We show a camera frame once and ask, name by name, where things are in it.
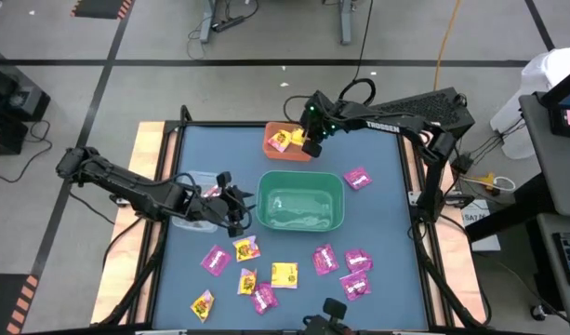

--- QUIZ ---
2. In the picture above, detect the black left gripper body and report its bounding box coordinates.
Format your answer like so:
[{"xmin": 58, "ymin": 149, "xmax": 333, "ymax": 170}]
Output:
[{"xmin": 203, "ymin": 170, "xmax": 248, "ymax": 238}]

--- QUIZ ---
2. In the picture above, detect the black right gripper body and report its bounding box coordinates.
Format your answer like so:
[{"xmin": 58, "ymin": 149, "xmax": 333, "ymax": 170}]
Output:
[{"xmin": 299, "ymin": 121, "xmax": 325, "ymax": 159}]

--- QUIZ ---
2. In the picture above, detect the clear plastic bin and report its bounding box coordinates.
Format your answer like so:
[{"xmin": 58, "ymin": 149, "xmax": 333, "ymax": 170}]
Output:
[{"xmin": 171, "ymin": 169, "xmax": 226, "ymax": 234}]

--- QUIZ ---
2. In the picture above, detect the purple Skittles pack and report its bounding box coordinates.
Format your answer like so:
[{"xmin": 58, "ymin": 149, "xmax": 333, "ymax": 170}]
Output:
[
  {"xmin": 249, "ymin": 280, "xmax": 280, "ymax": 316},
  {"xmin": 200, "ymin": 244, "xmax": 233, "ymax": 277},
  {"xmin": 338, "ymin": 271, "xmax": 373, "ymax": 302},
  {"xmin": 344, "ymin": 248, "xmax": 375, "ymax": 275},
  {"xmin": 311, "ymin": 243, "xmax": 341, "ymax": 277},
  {"xmin": 343, "ymin": 166, "xmax": 374, "ymax": 192}
]

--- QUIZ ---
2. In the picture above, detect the orange plastic bin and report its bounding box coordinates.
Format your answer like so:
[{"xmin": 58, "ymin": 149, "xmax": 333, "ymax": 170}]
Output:
[{"xmin": 262, "ymin": 121, "xmax": 317, "ymax": 163}]

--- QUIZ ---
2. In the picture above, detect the green plastic bin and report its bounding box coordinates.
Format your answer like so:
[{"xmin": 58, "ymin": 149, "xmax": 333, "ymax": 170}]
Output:
[{"xmin": 255, "ymin": 169, "xmax": 346, "ymax": 233}]

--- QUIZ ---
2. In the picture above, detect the wooden side board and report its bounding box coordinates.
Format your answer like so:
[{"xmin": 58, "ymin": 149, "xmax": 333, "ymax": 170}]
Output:
[
  {"xmin": 402, "ymin": 121, "xmax": 489, "ymax": 327},
  {"xmin": 89, "ymin": 121, "xmax": 179, "ymax": 326}
]

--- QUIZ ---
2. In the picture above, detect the grey desk leg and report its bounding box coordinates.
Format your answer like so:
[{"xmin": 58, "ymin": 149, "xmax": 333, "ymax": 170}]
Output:
[
  {"xmin": 338, "ymin": 0, "xmax": 354, "ymax": 47},
  {"xmin": 199, "ymin": 0, "xmax": 218, "ymax": 46}
]

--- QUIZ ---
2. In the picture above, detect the black computer tower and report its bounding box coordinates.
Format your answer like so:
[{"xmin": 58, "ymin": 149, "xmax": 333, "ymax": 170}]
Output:
[{"xmin": 348, "ymin": 87, "xmax": 476, "ymax": 151}]

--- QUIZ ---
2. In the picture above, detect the black diagonal brace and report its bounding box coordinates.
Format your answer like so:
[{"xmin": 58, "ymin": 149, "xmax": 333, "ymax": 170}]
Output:
[
  {"xmin": 98, "ymin": 221, "xmax": 168, "ymax": 327},
  {"xmin": 412, "ymin": 222, "xmax": 493, "ymax": 329}
]

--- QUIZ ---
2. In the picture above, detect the black power strip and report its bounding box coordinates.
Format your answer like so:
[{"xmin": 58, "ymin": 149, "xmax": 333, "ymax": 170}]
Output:
[{"xmin": 210, "ymin": 15, "xmax": 246, "ymax": 34}]

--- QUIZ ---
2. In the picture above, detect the white paper sign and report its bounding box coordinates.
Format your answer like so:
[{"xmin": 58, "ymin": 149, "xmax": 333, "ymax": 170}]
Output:
[{"xmin": 460, "ymin": 198, "xmax": 502, "ymax": 253}]

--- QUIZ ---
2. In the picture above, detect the black orange-striped floor mat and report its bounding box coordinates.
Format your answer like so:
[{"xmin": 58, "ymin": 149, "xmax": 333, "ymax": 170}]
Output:
[
  {"xmin": 70, "ymin": 0, "xmax": 135, "ymax": 20},
  {"xmin": 0, "ymin": 273, "xmax": 41, "ymax": 335}
]

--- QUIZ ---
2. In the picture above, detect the white plastic bag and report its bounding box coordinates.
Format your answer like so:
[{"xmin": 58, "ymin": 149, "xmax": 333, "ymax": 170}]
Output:
[{"xmin": 488, "ymin": 47, "xmax": 570, "ymax": 160}]

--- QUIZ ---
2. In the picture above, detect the black equipment box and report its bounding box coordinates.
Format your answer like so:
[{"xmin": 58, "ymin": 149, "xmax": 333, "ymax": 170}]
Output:
[{"xmin": 0, "ymin": 44, "xmax": 52, "ymax": 156}]

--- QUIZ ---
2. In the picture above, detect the grey desk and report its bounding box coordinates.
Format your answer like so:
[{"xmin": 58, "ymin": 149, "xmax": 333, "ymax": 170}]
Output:
[{"xmin": 518, "ymin": 92, "xmax": 570, "ymax": 218}]

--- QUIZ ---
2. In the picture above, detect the black monitor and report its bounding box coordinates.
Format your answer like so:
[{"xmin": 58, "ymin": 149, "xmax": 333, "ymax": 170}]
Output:
[{"xmin": 538, "ymin": 63, "xmax": 570, "ymax": 141}]

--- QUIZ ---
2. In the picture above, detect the grey side table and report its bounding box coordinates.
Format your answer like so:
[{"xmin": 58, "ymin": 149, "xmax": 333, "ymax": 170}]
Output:
[{"xmin": 537, "ymin": 212, "xmax": 570, "ymax": 327}]

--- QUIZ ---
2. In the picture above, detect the black table frame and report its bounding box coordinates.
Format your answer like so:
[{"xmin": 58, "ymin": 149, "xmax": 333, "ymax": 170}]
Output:
[{"xmin": 147, "ymin": 118, "xmax": 438, "ymax": 335}]

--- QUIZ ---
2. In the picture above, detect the black hanging coiled cable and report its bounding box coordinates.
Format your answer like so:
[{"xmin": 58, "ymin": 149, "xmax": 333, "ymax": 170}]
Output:
[{"xmin": 337, "ymin": 0, "xmax": 377, "ymax": 114}]

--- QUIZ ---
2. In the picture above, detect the yellow hanging cable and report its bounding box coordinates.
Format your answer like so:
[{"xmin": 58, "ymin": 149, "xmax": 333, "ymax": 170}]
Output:
[{"xmin": 432, "ymin": 0, "xmax": 463, "ymax": 92}]

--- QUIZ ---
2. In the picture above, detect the black floor cable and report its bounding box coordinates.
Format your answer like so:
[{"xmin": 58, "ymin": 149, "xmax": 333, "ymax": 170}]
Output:
[{"xmin": 0, "ymin": 119, "xmax": 54, "ymax": 184}]

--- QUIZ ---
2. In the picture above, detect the white cable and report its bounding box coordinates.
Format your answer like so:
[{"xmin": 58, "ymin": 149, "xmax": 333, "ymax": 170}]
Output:
[{"xmin": 460, "ymin": 174, "xmax": 518, "ymax": 195}]

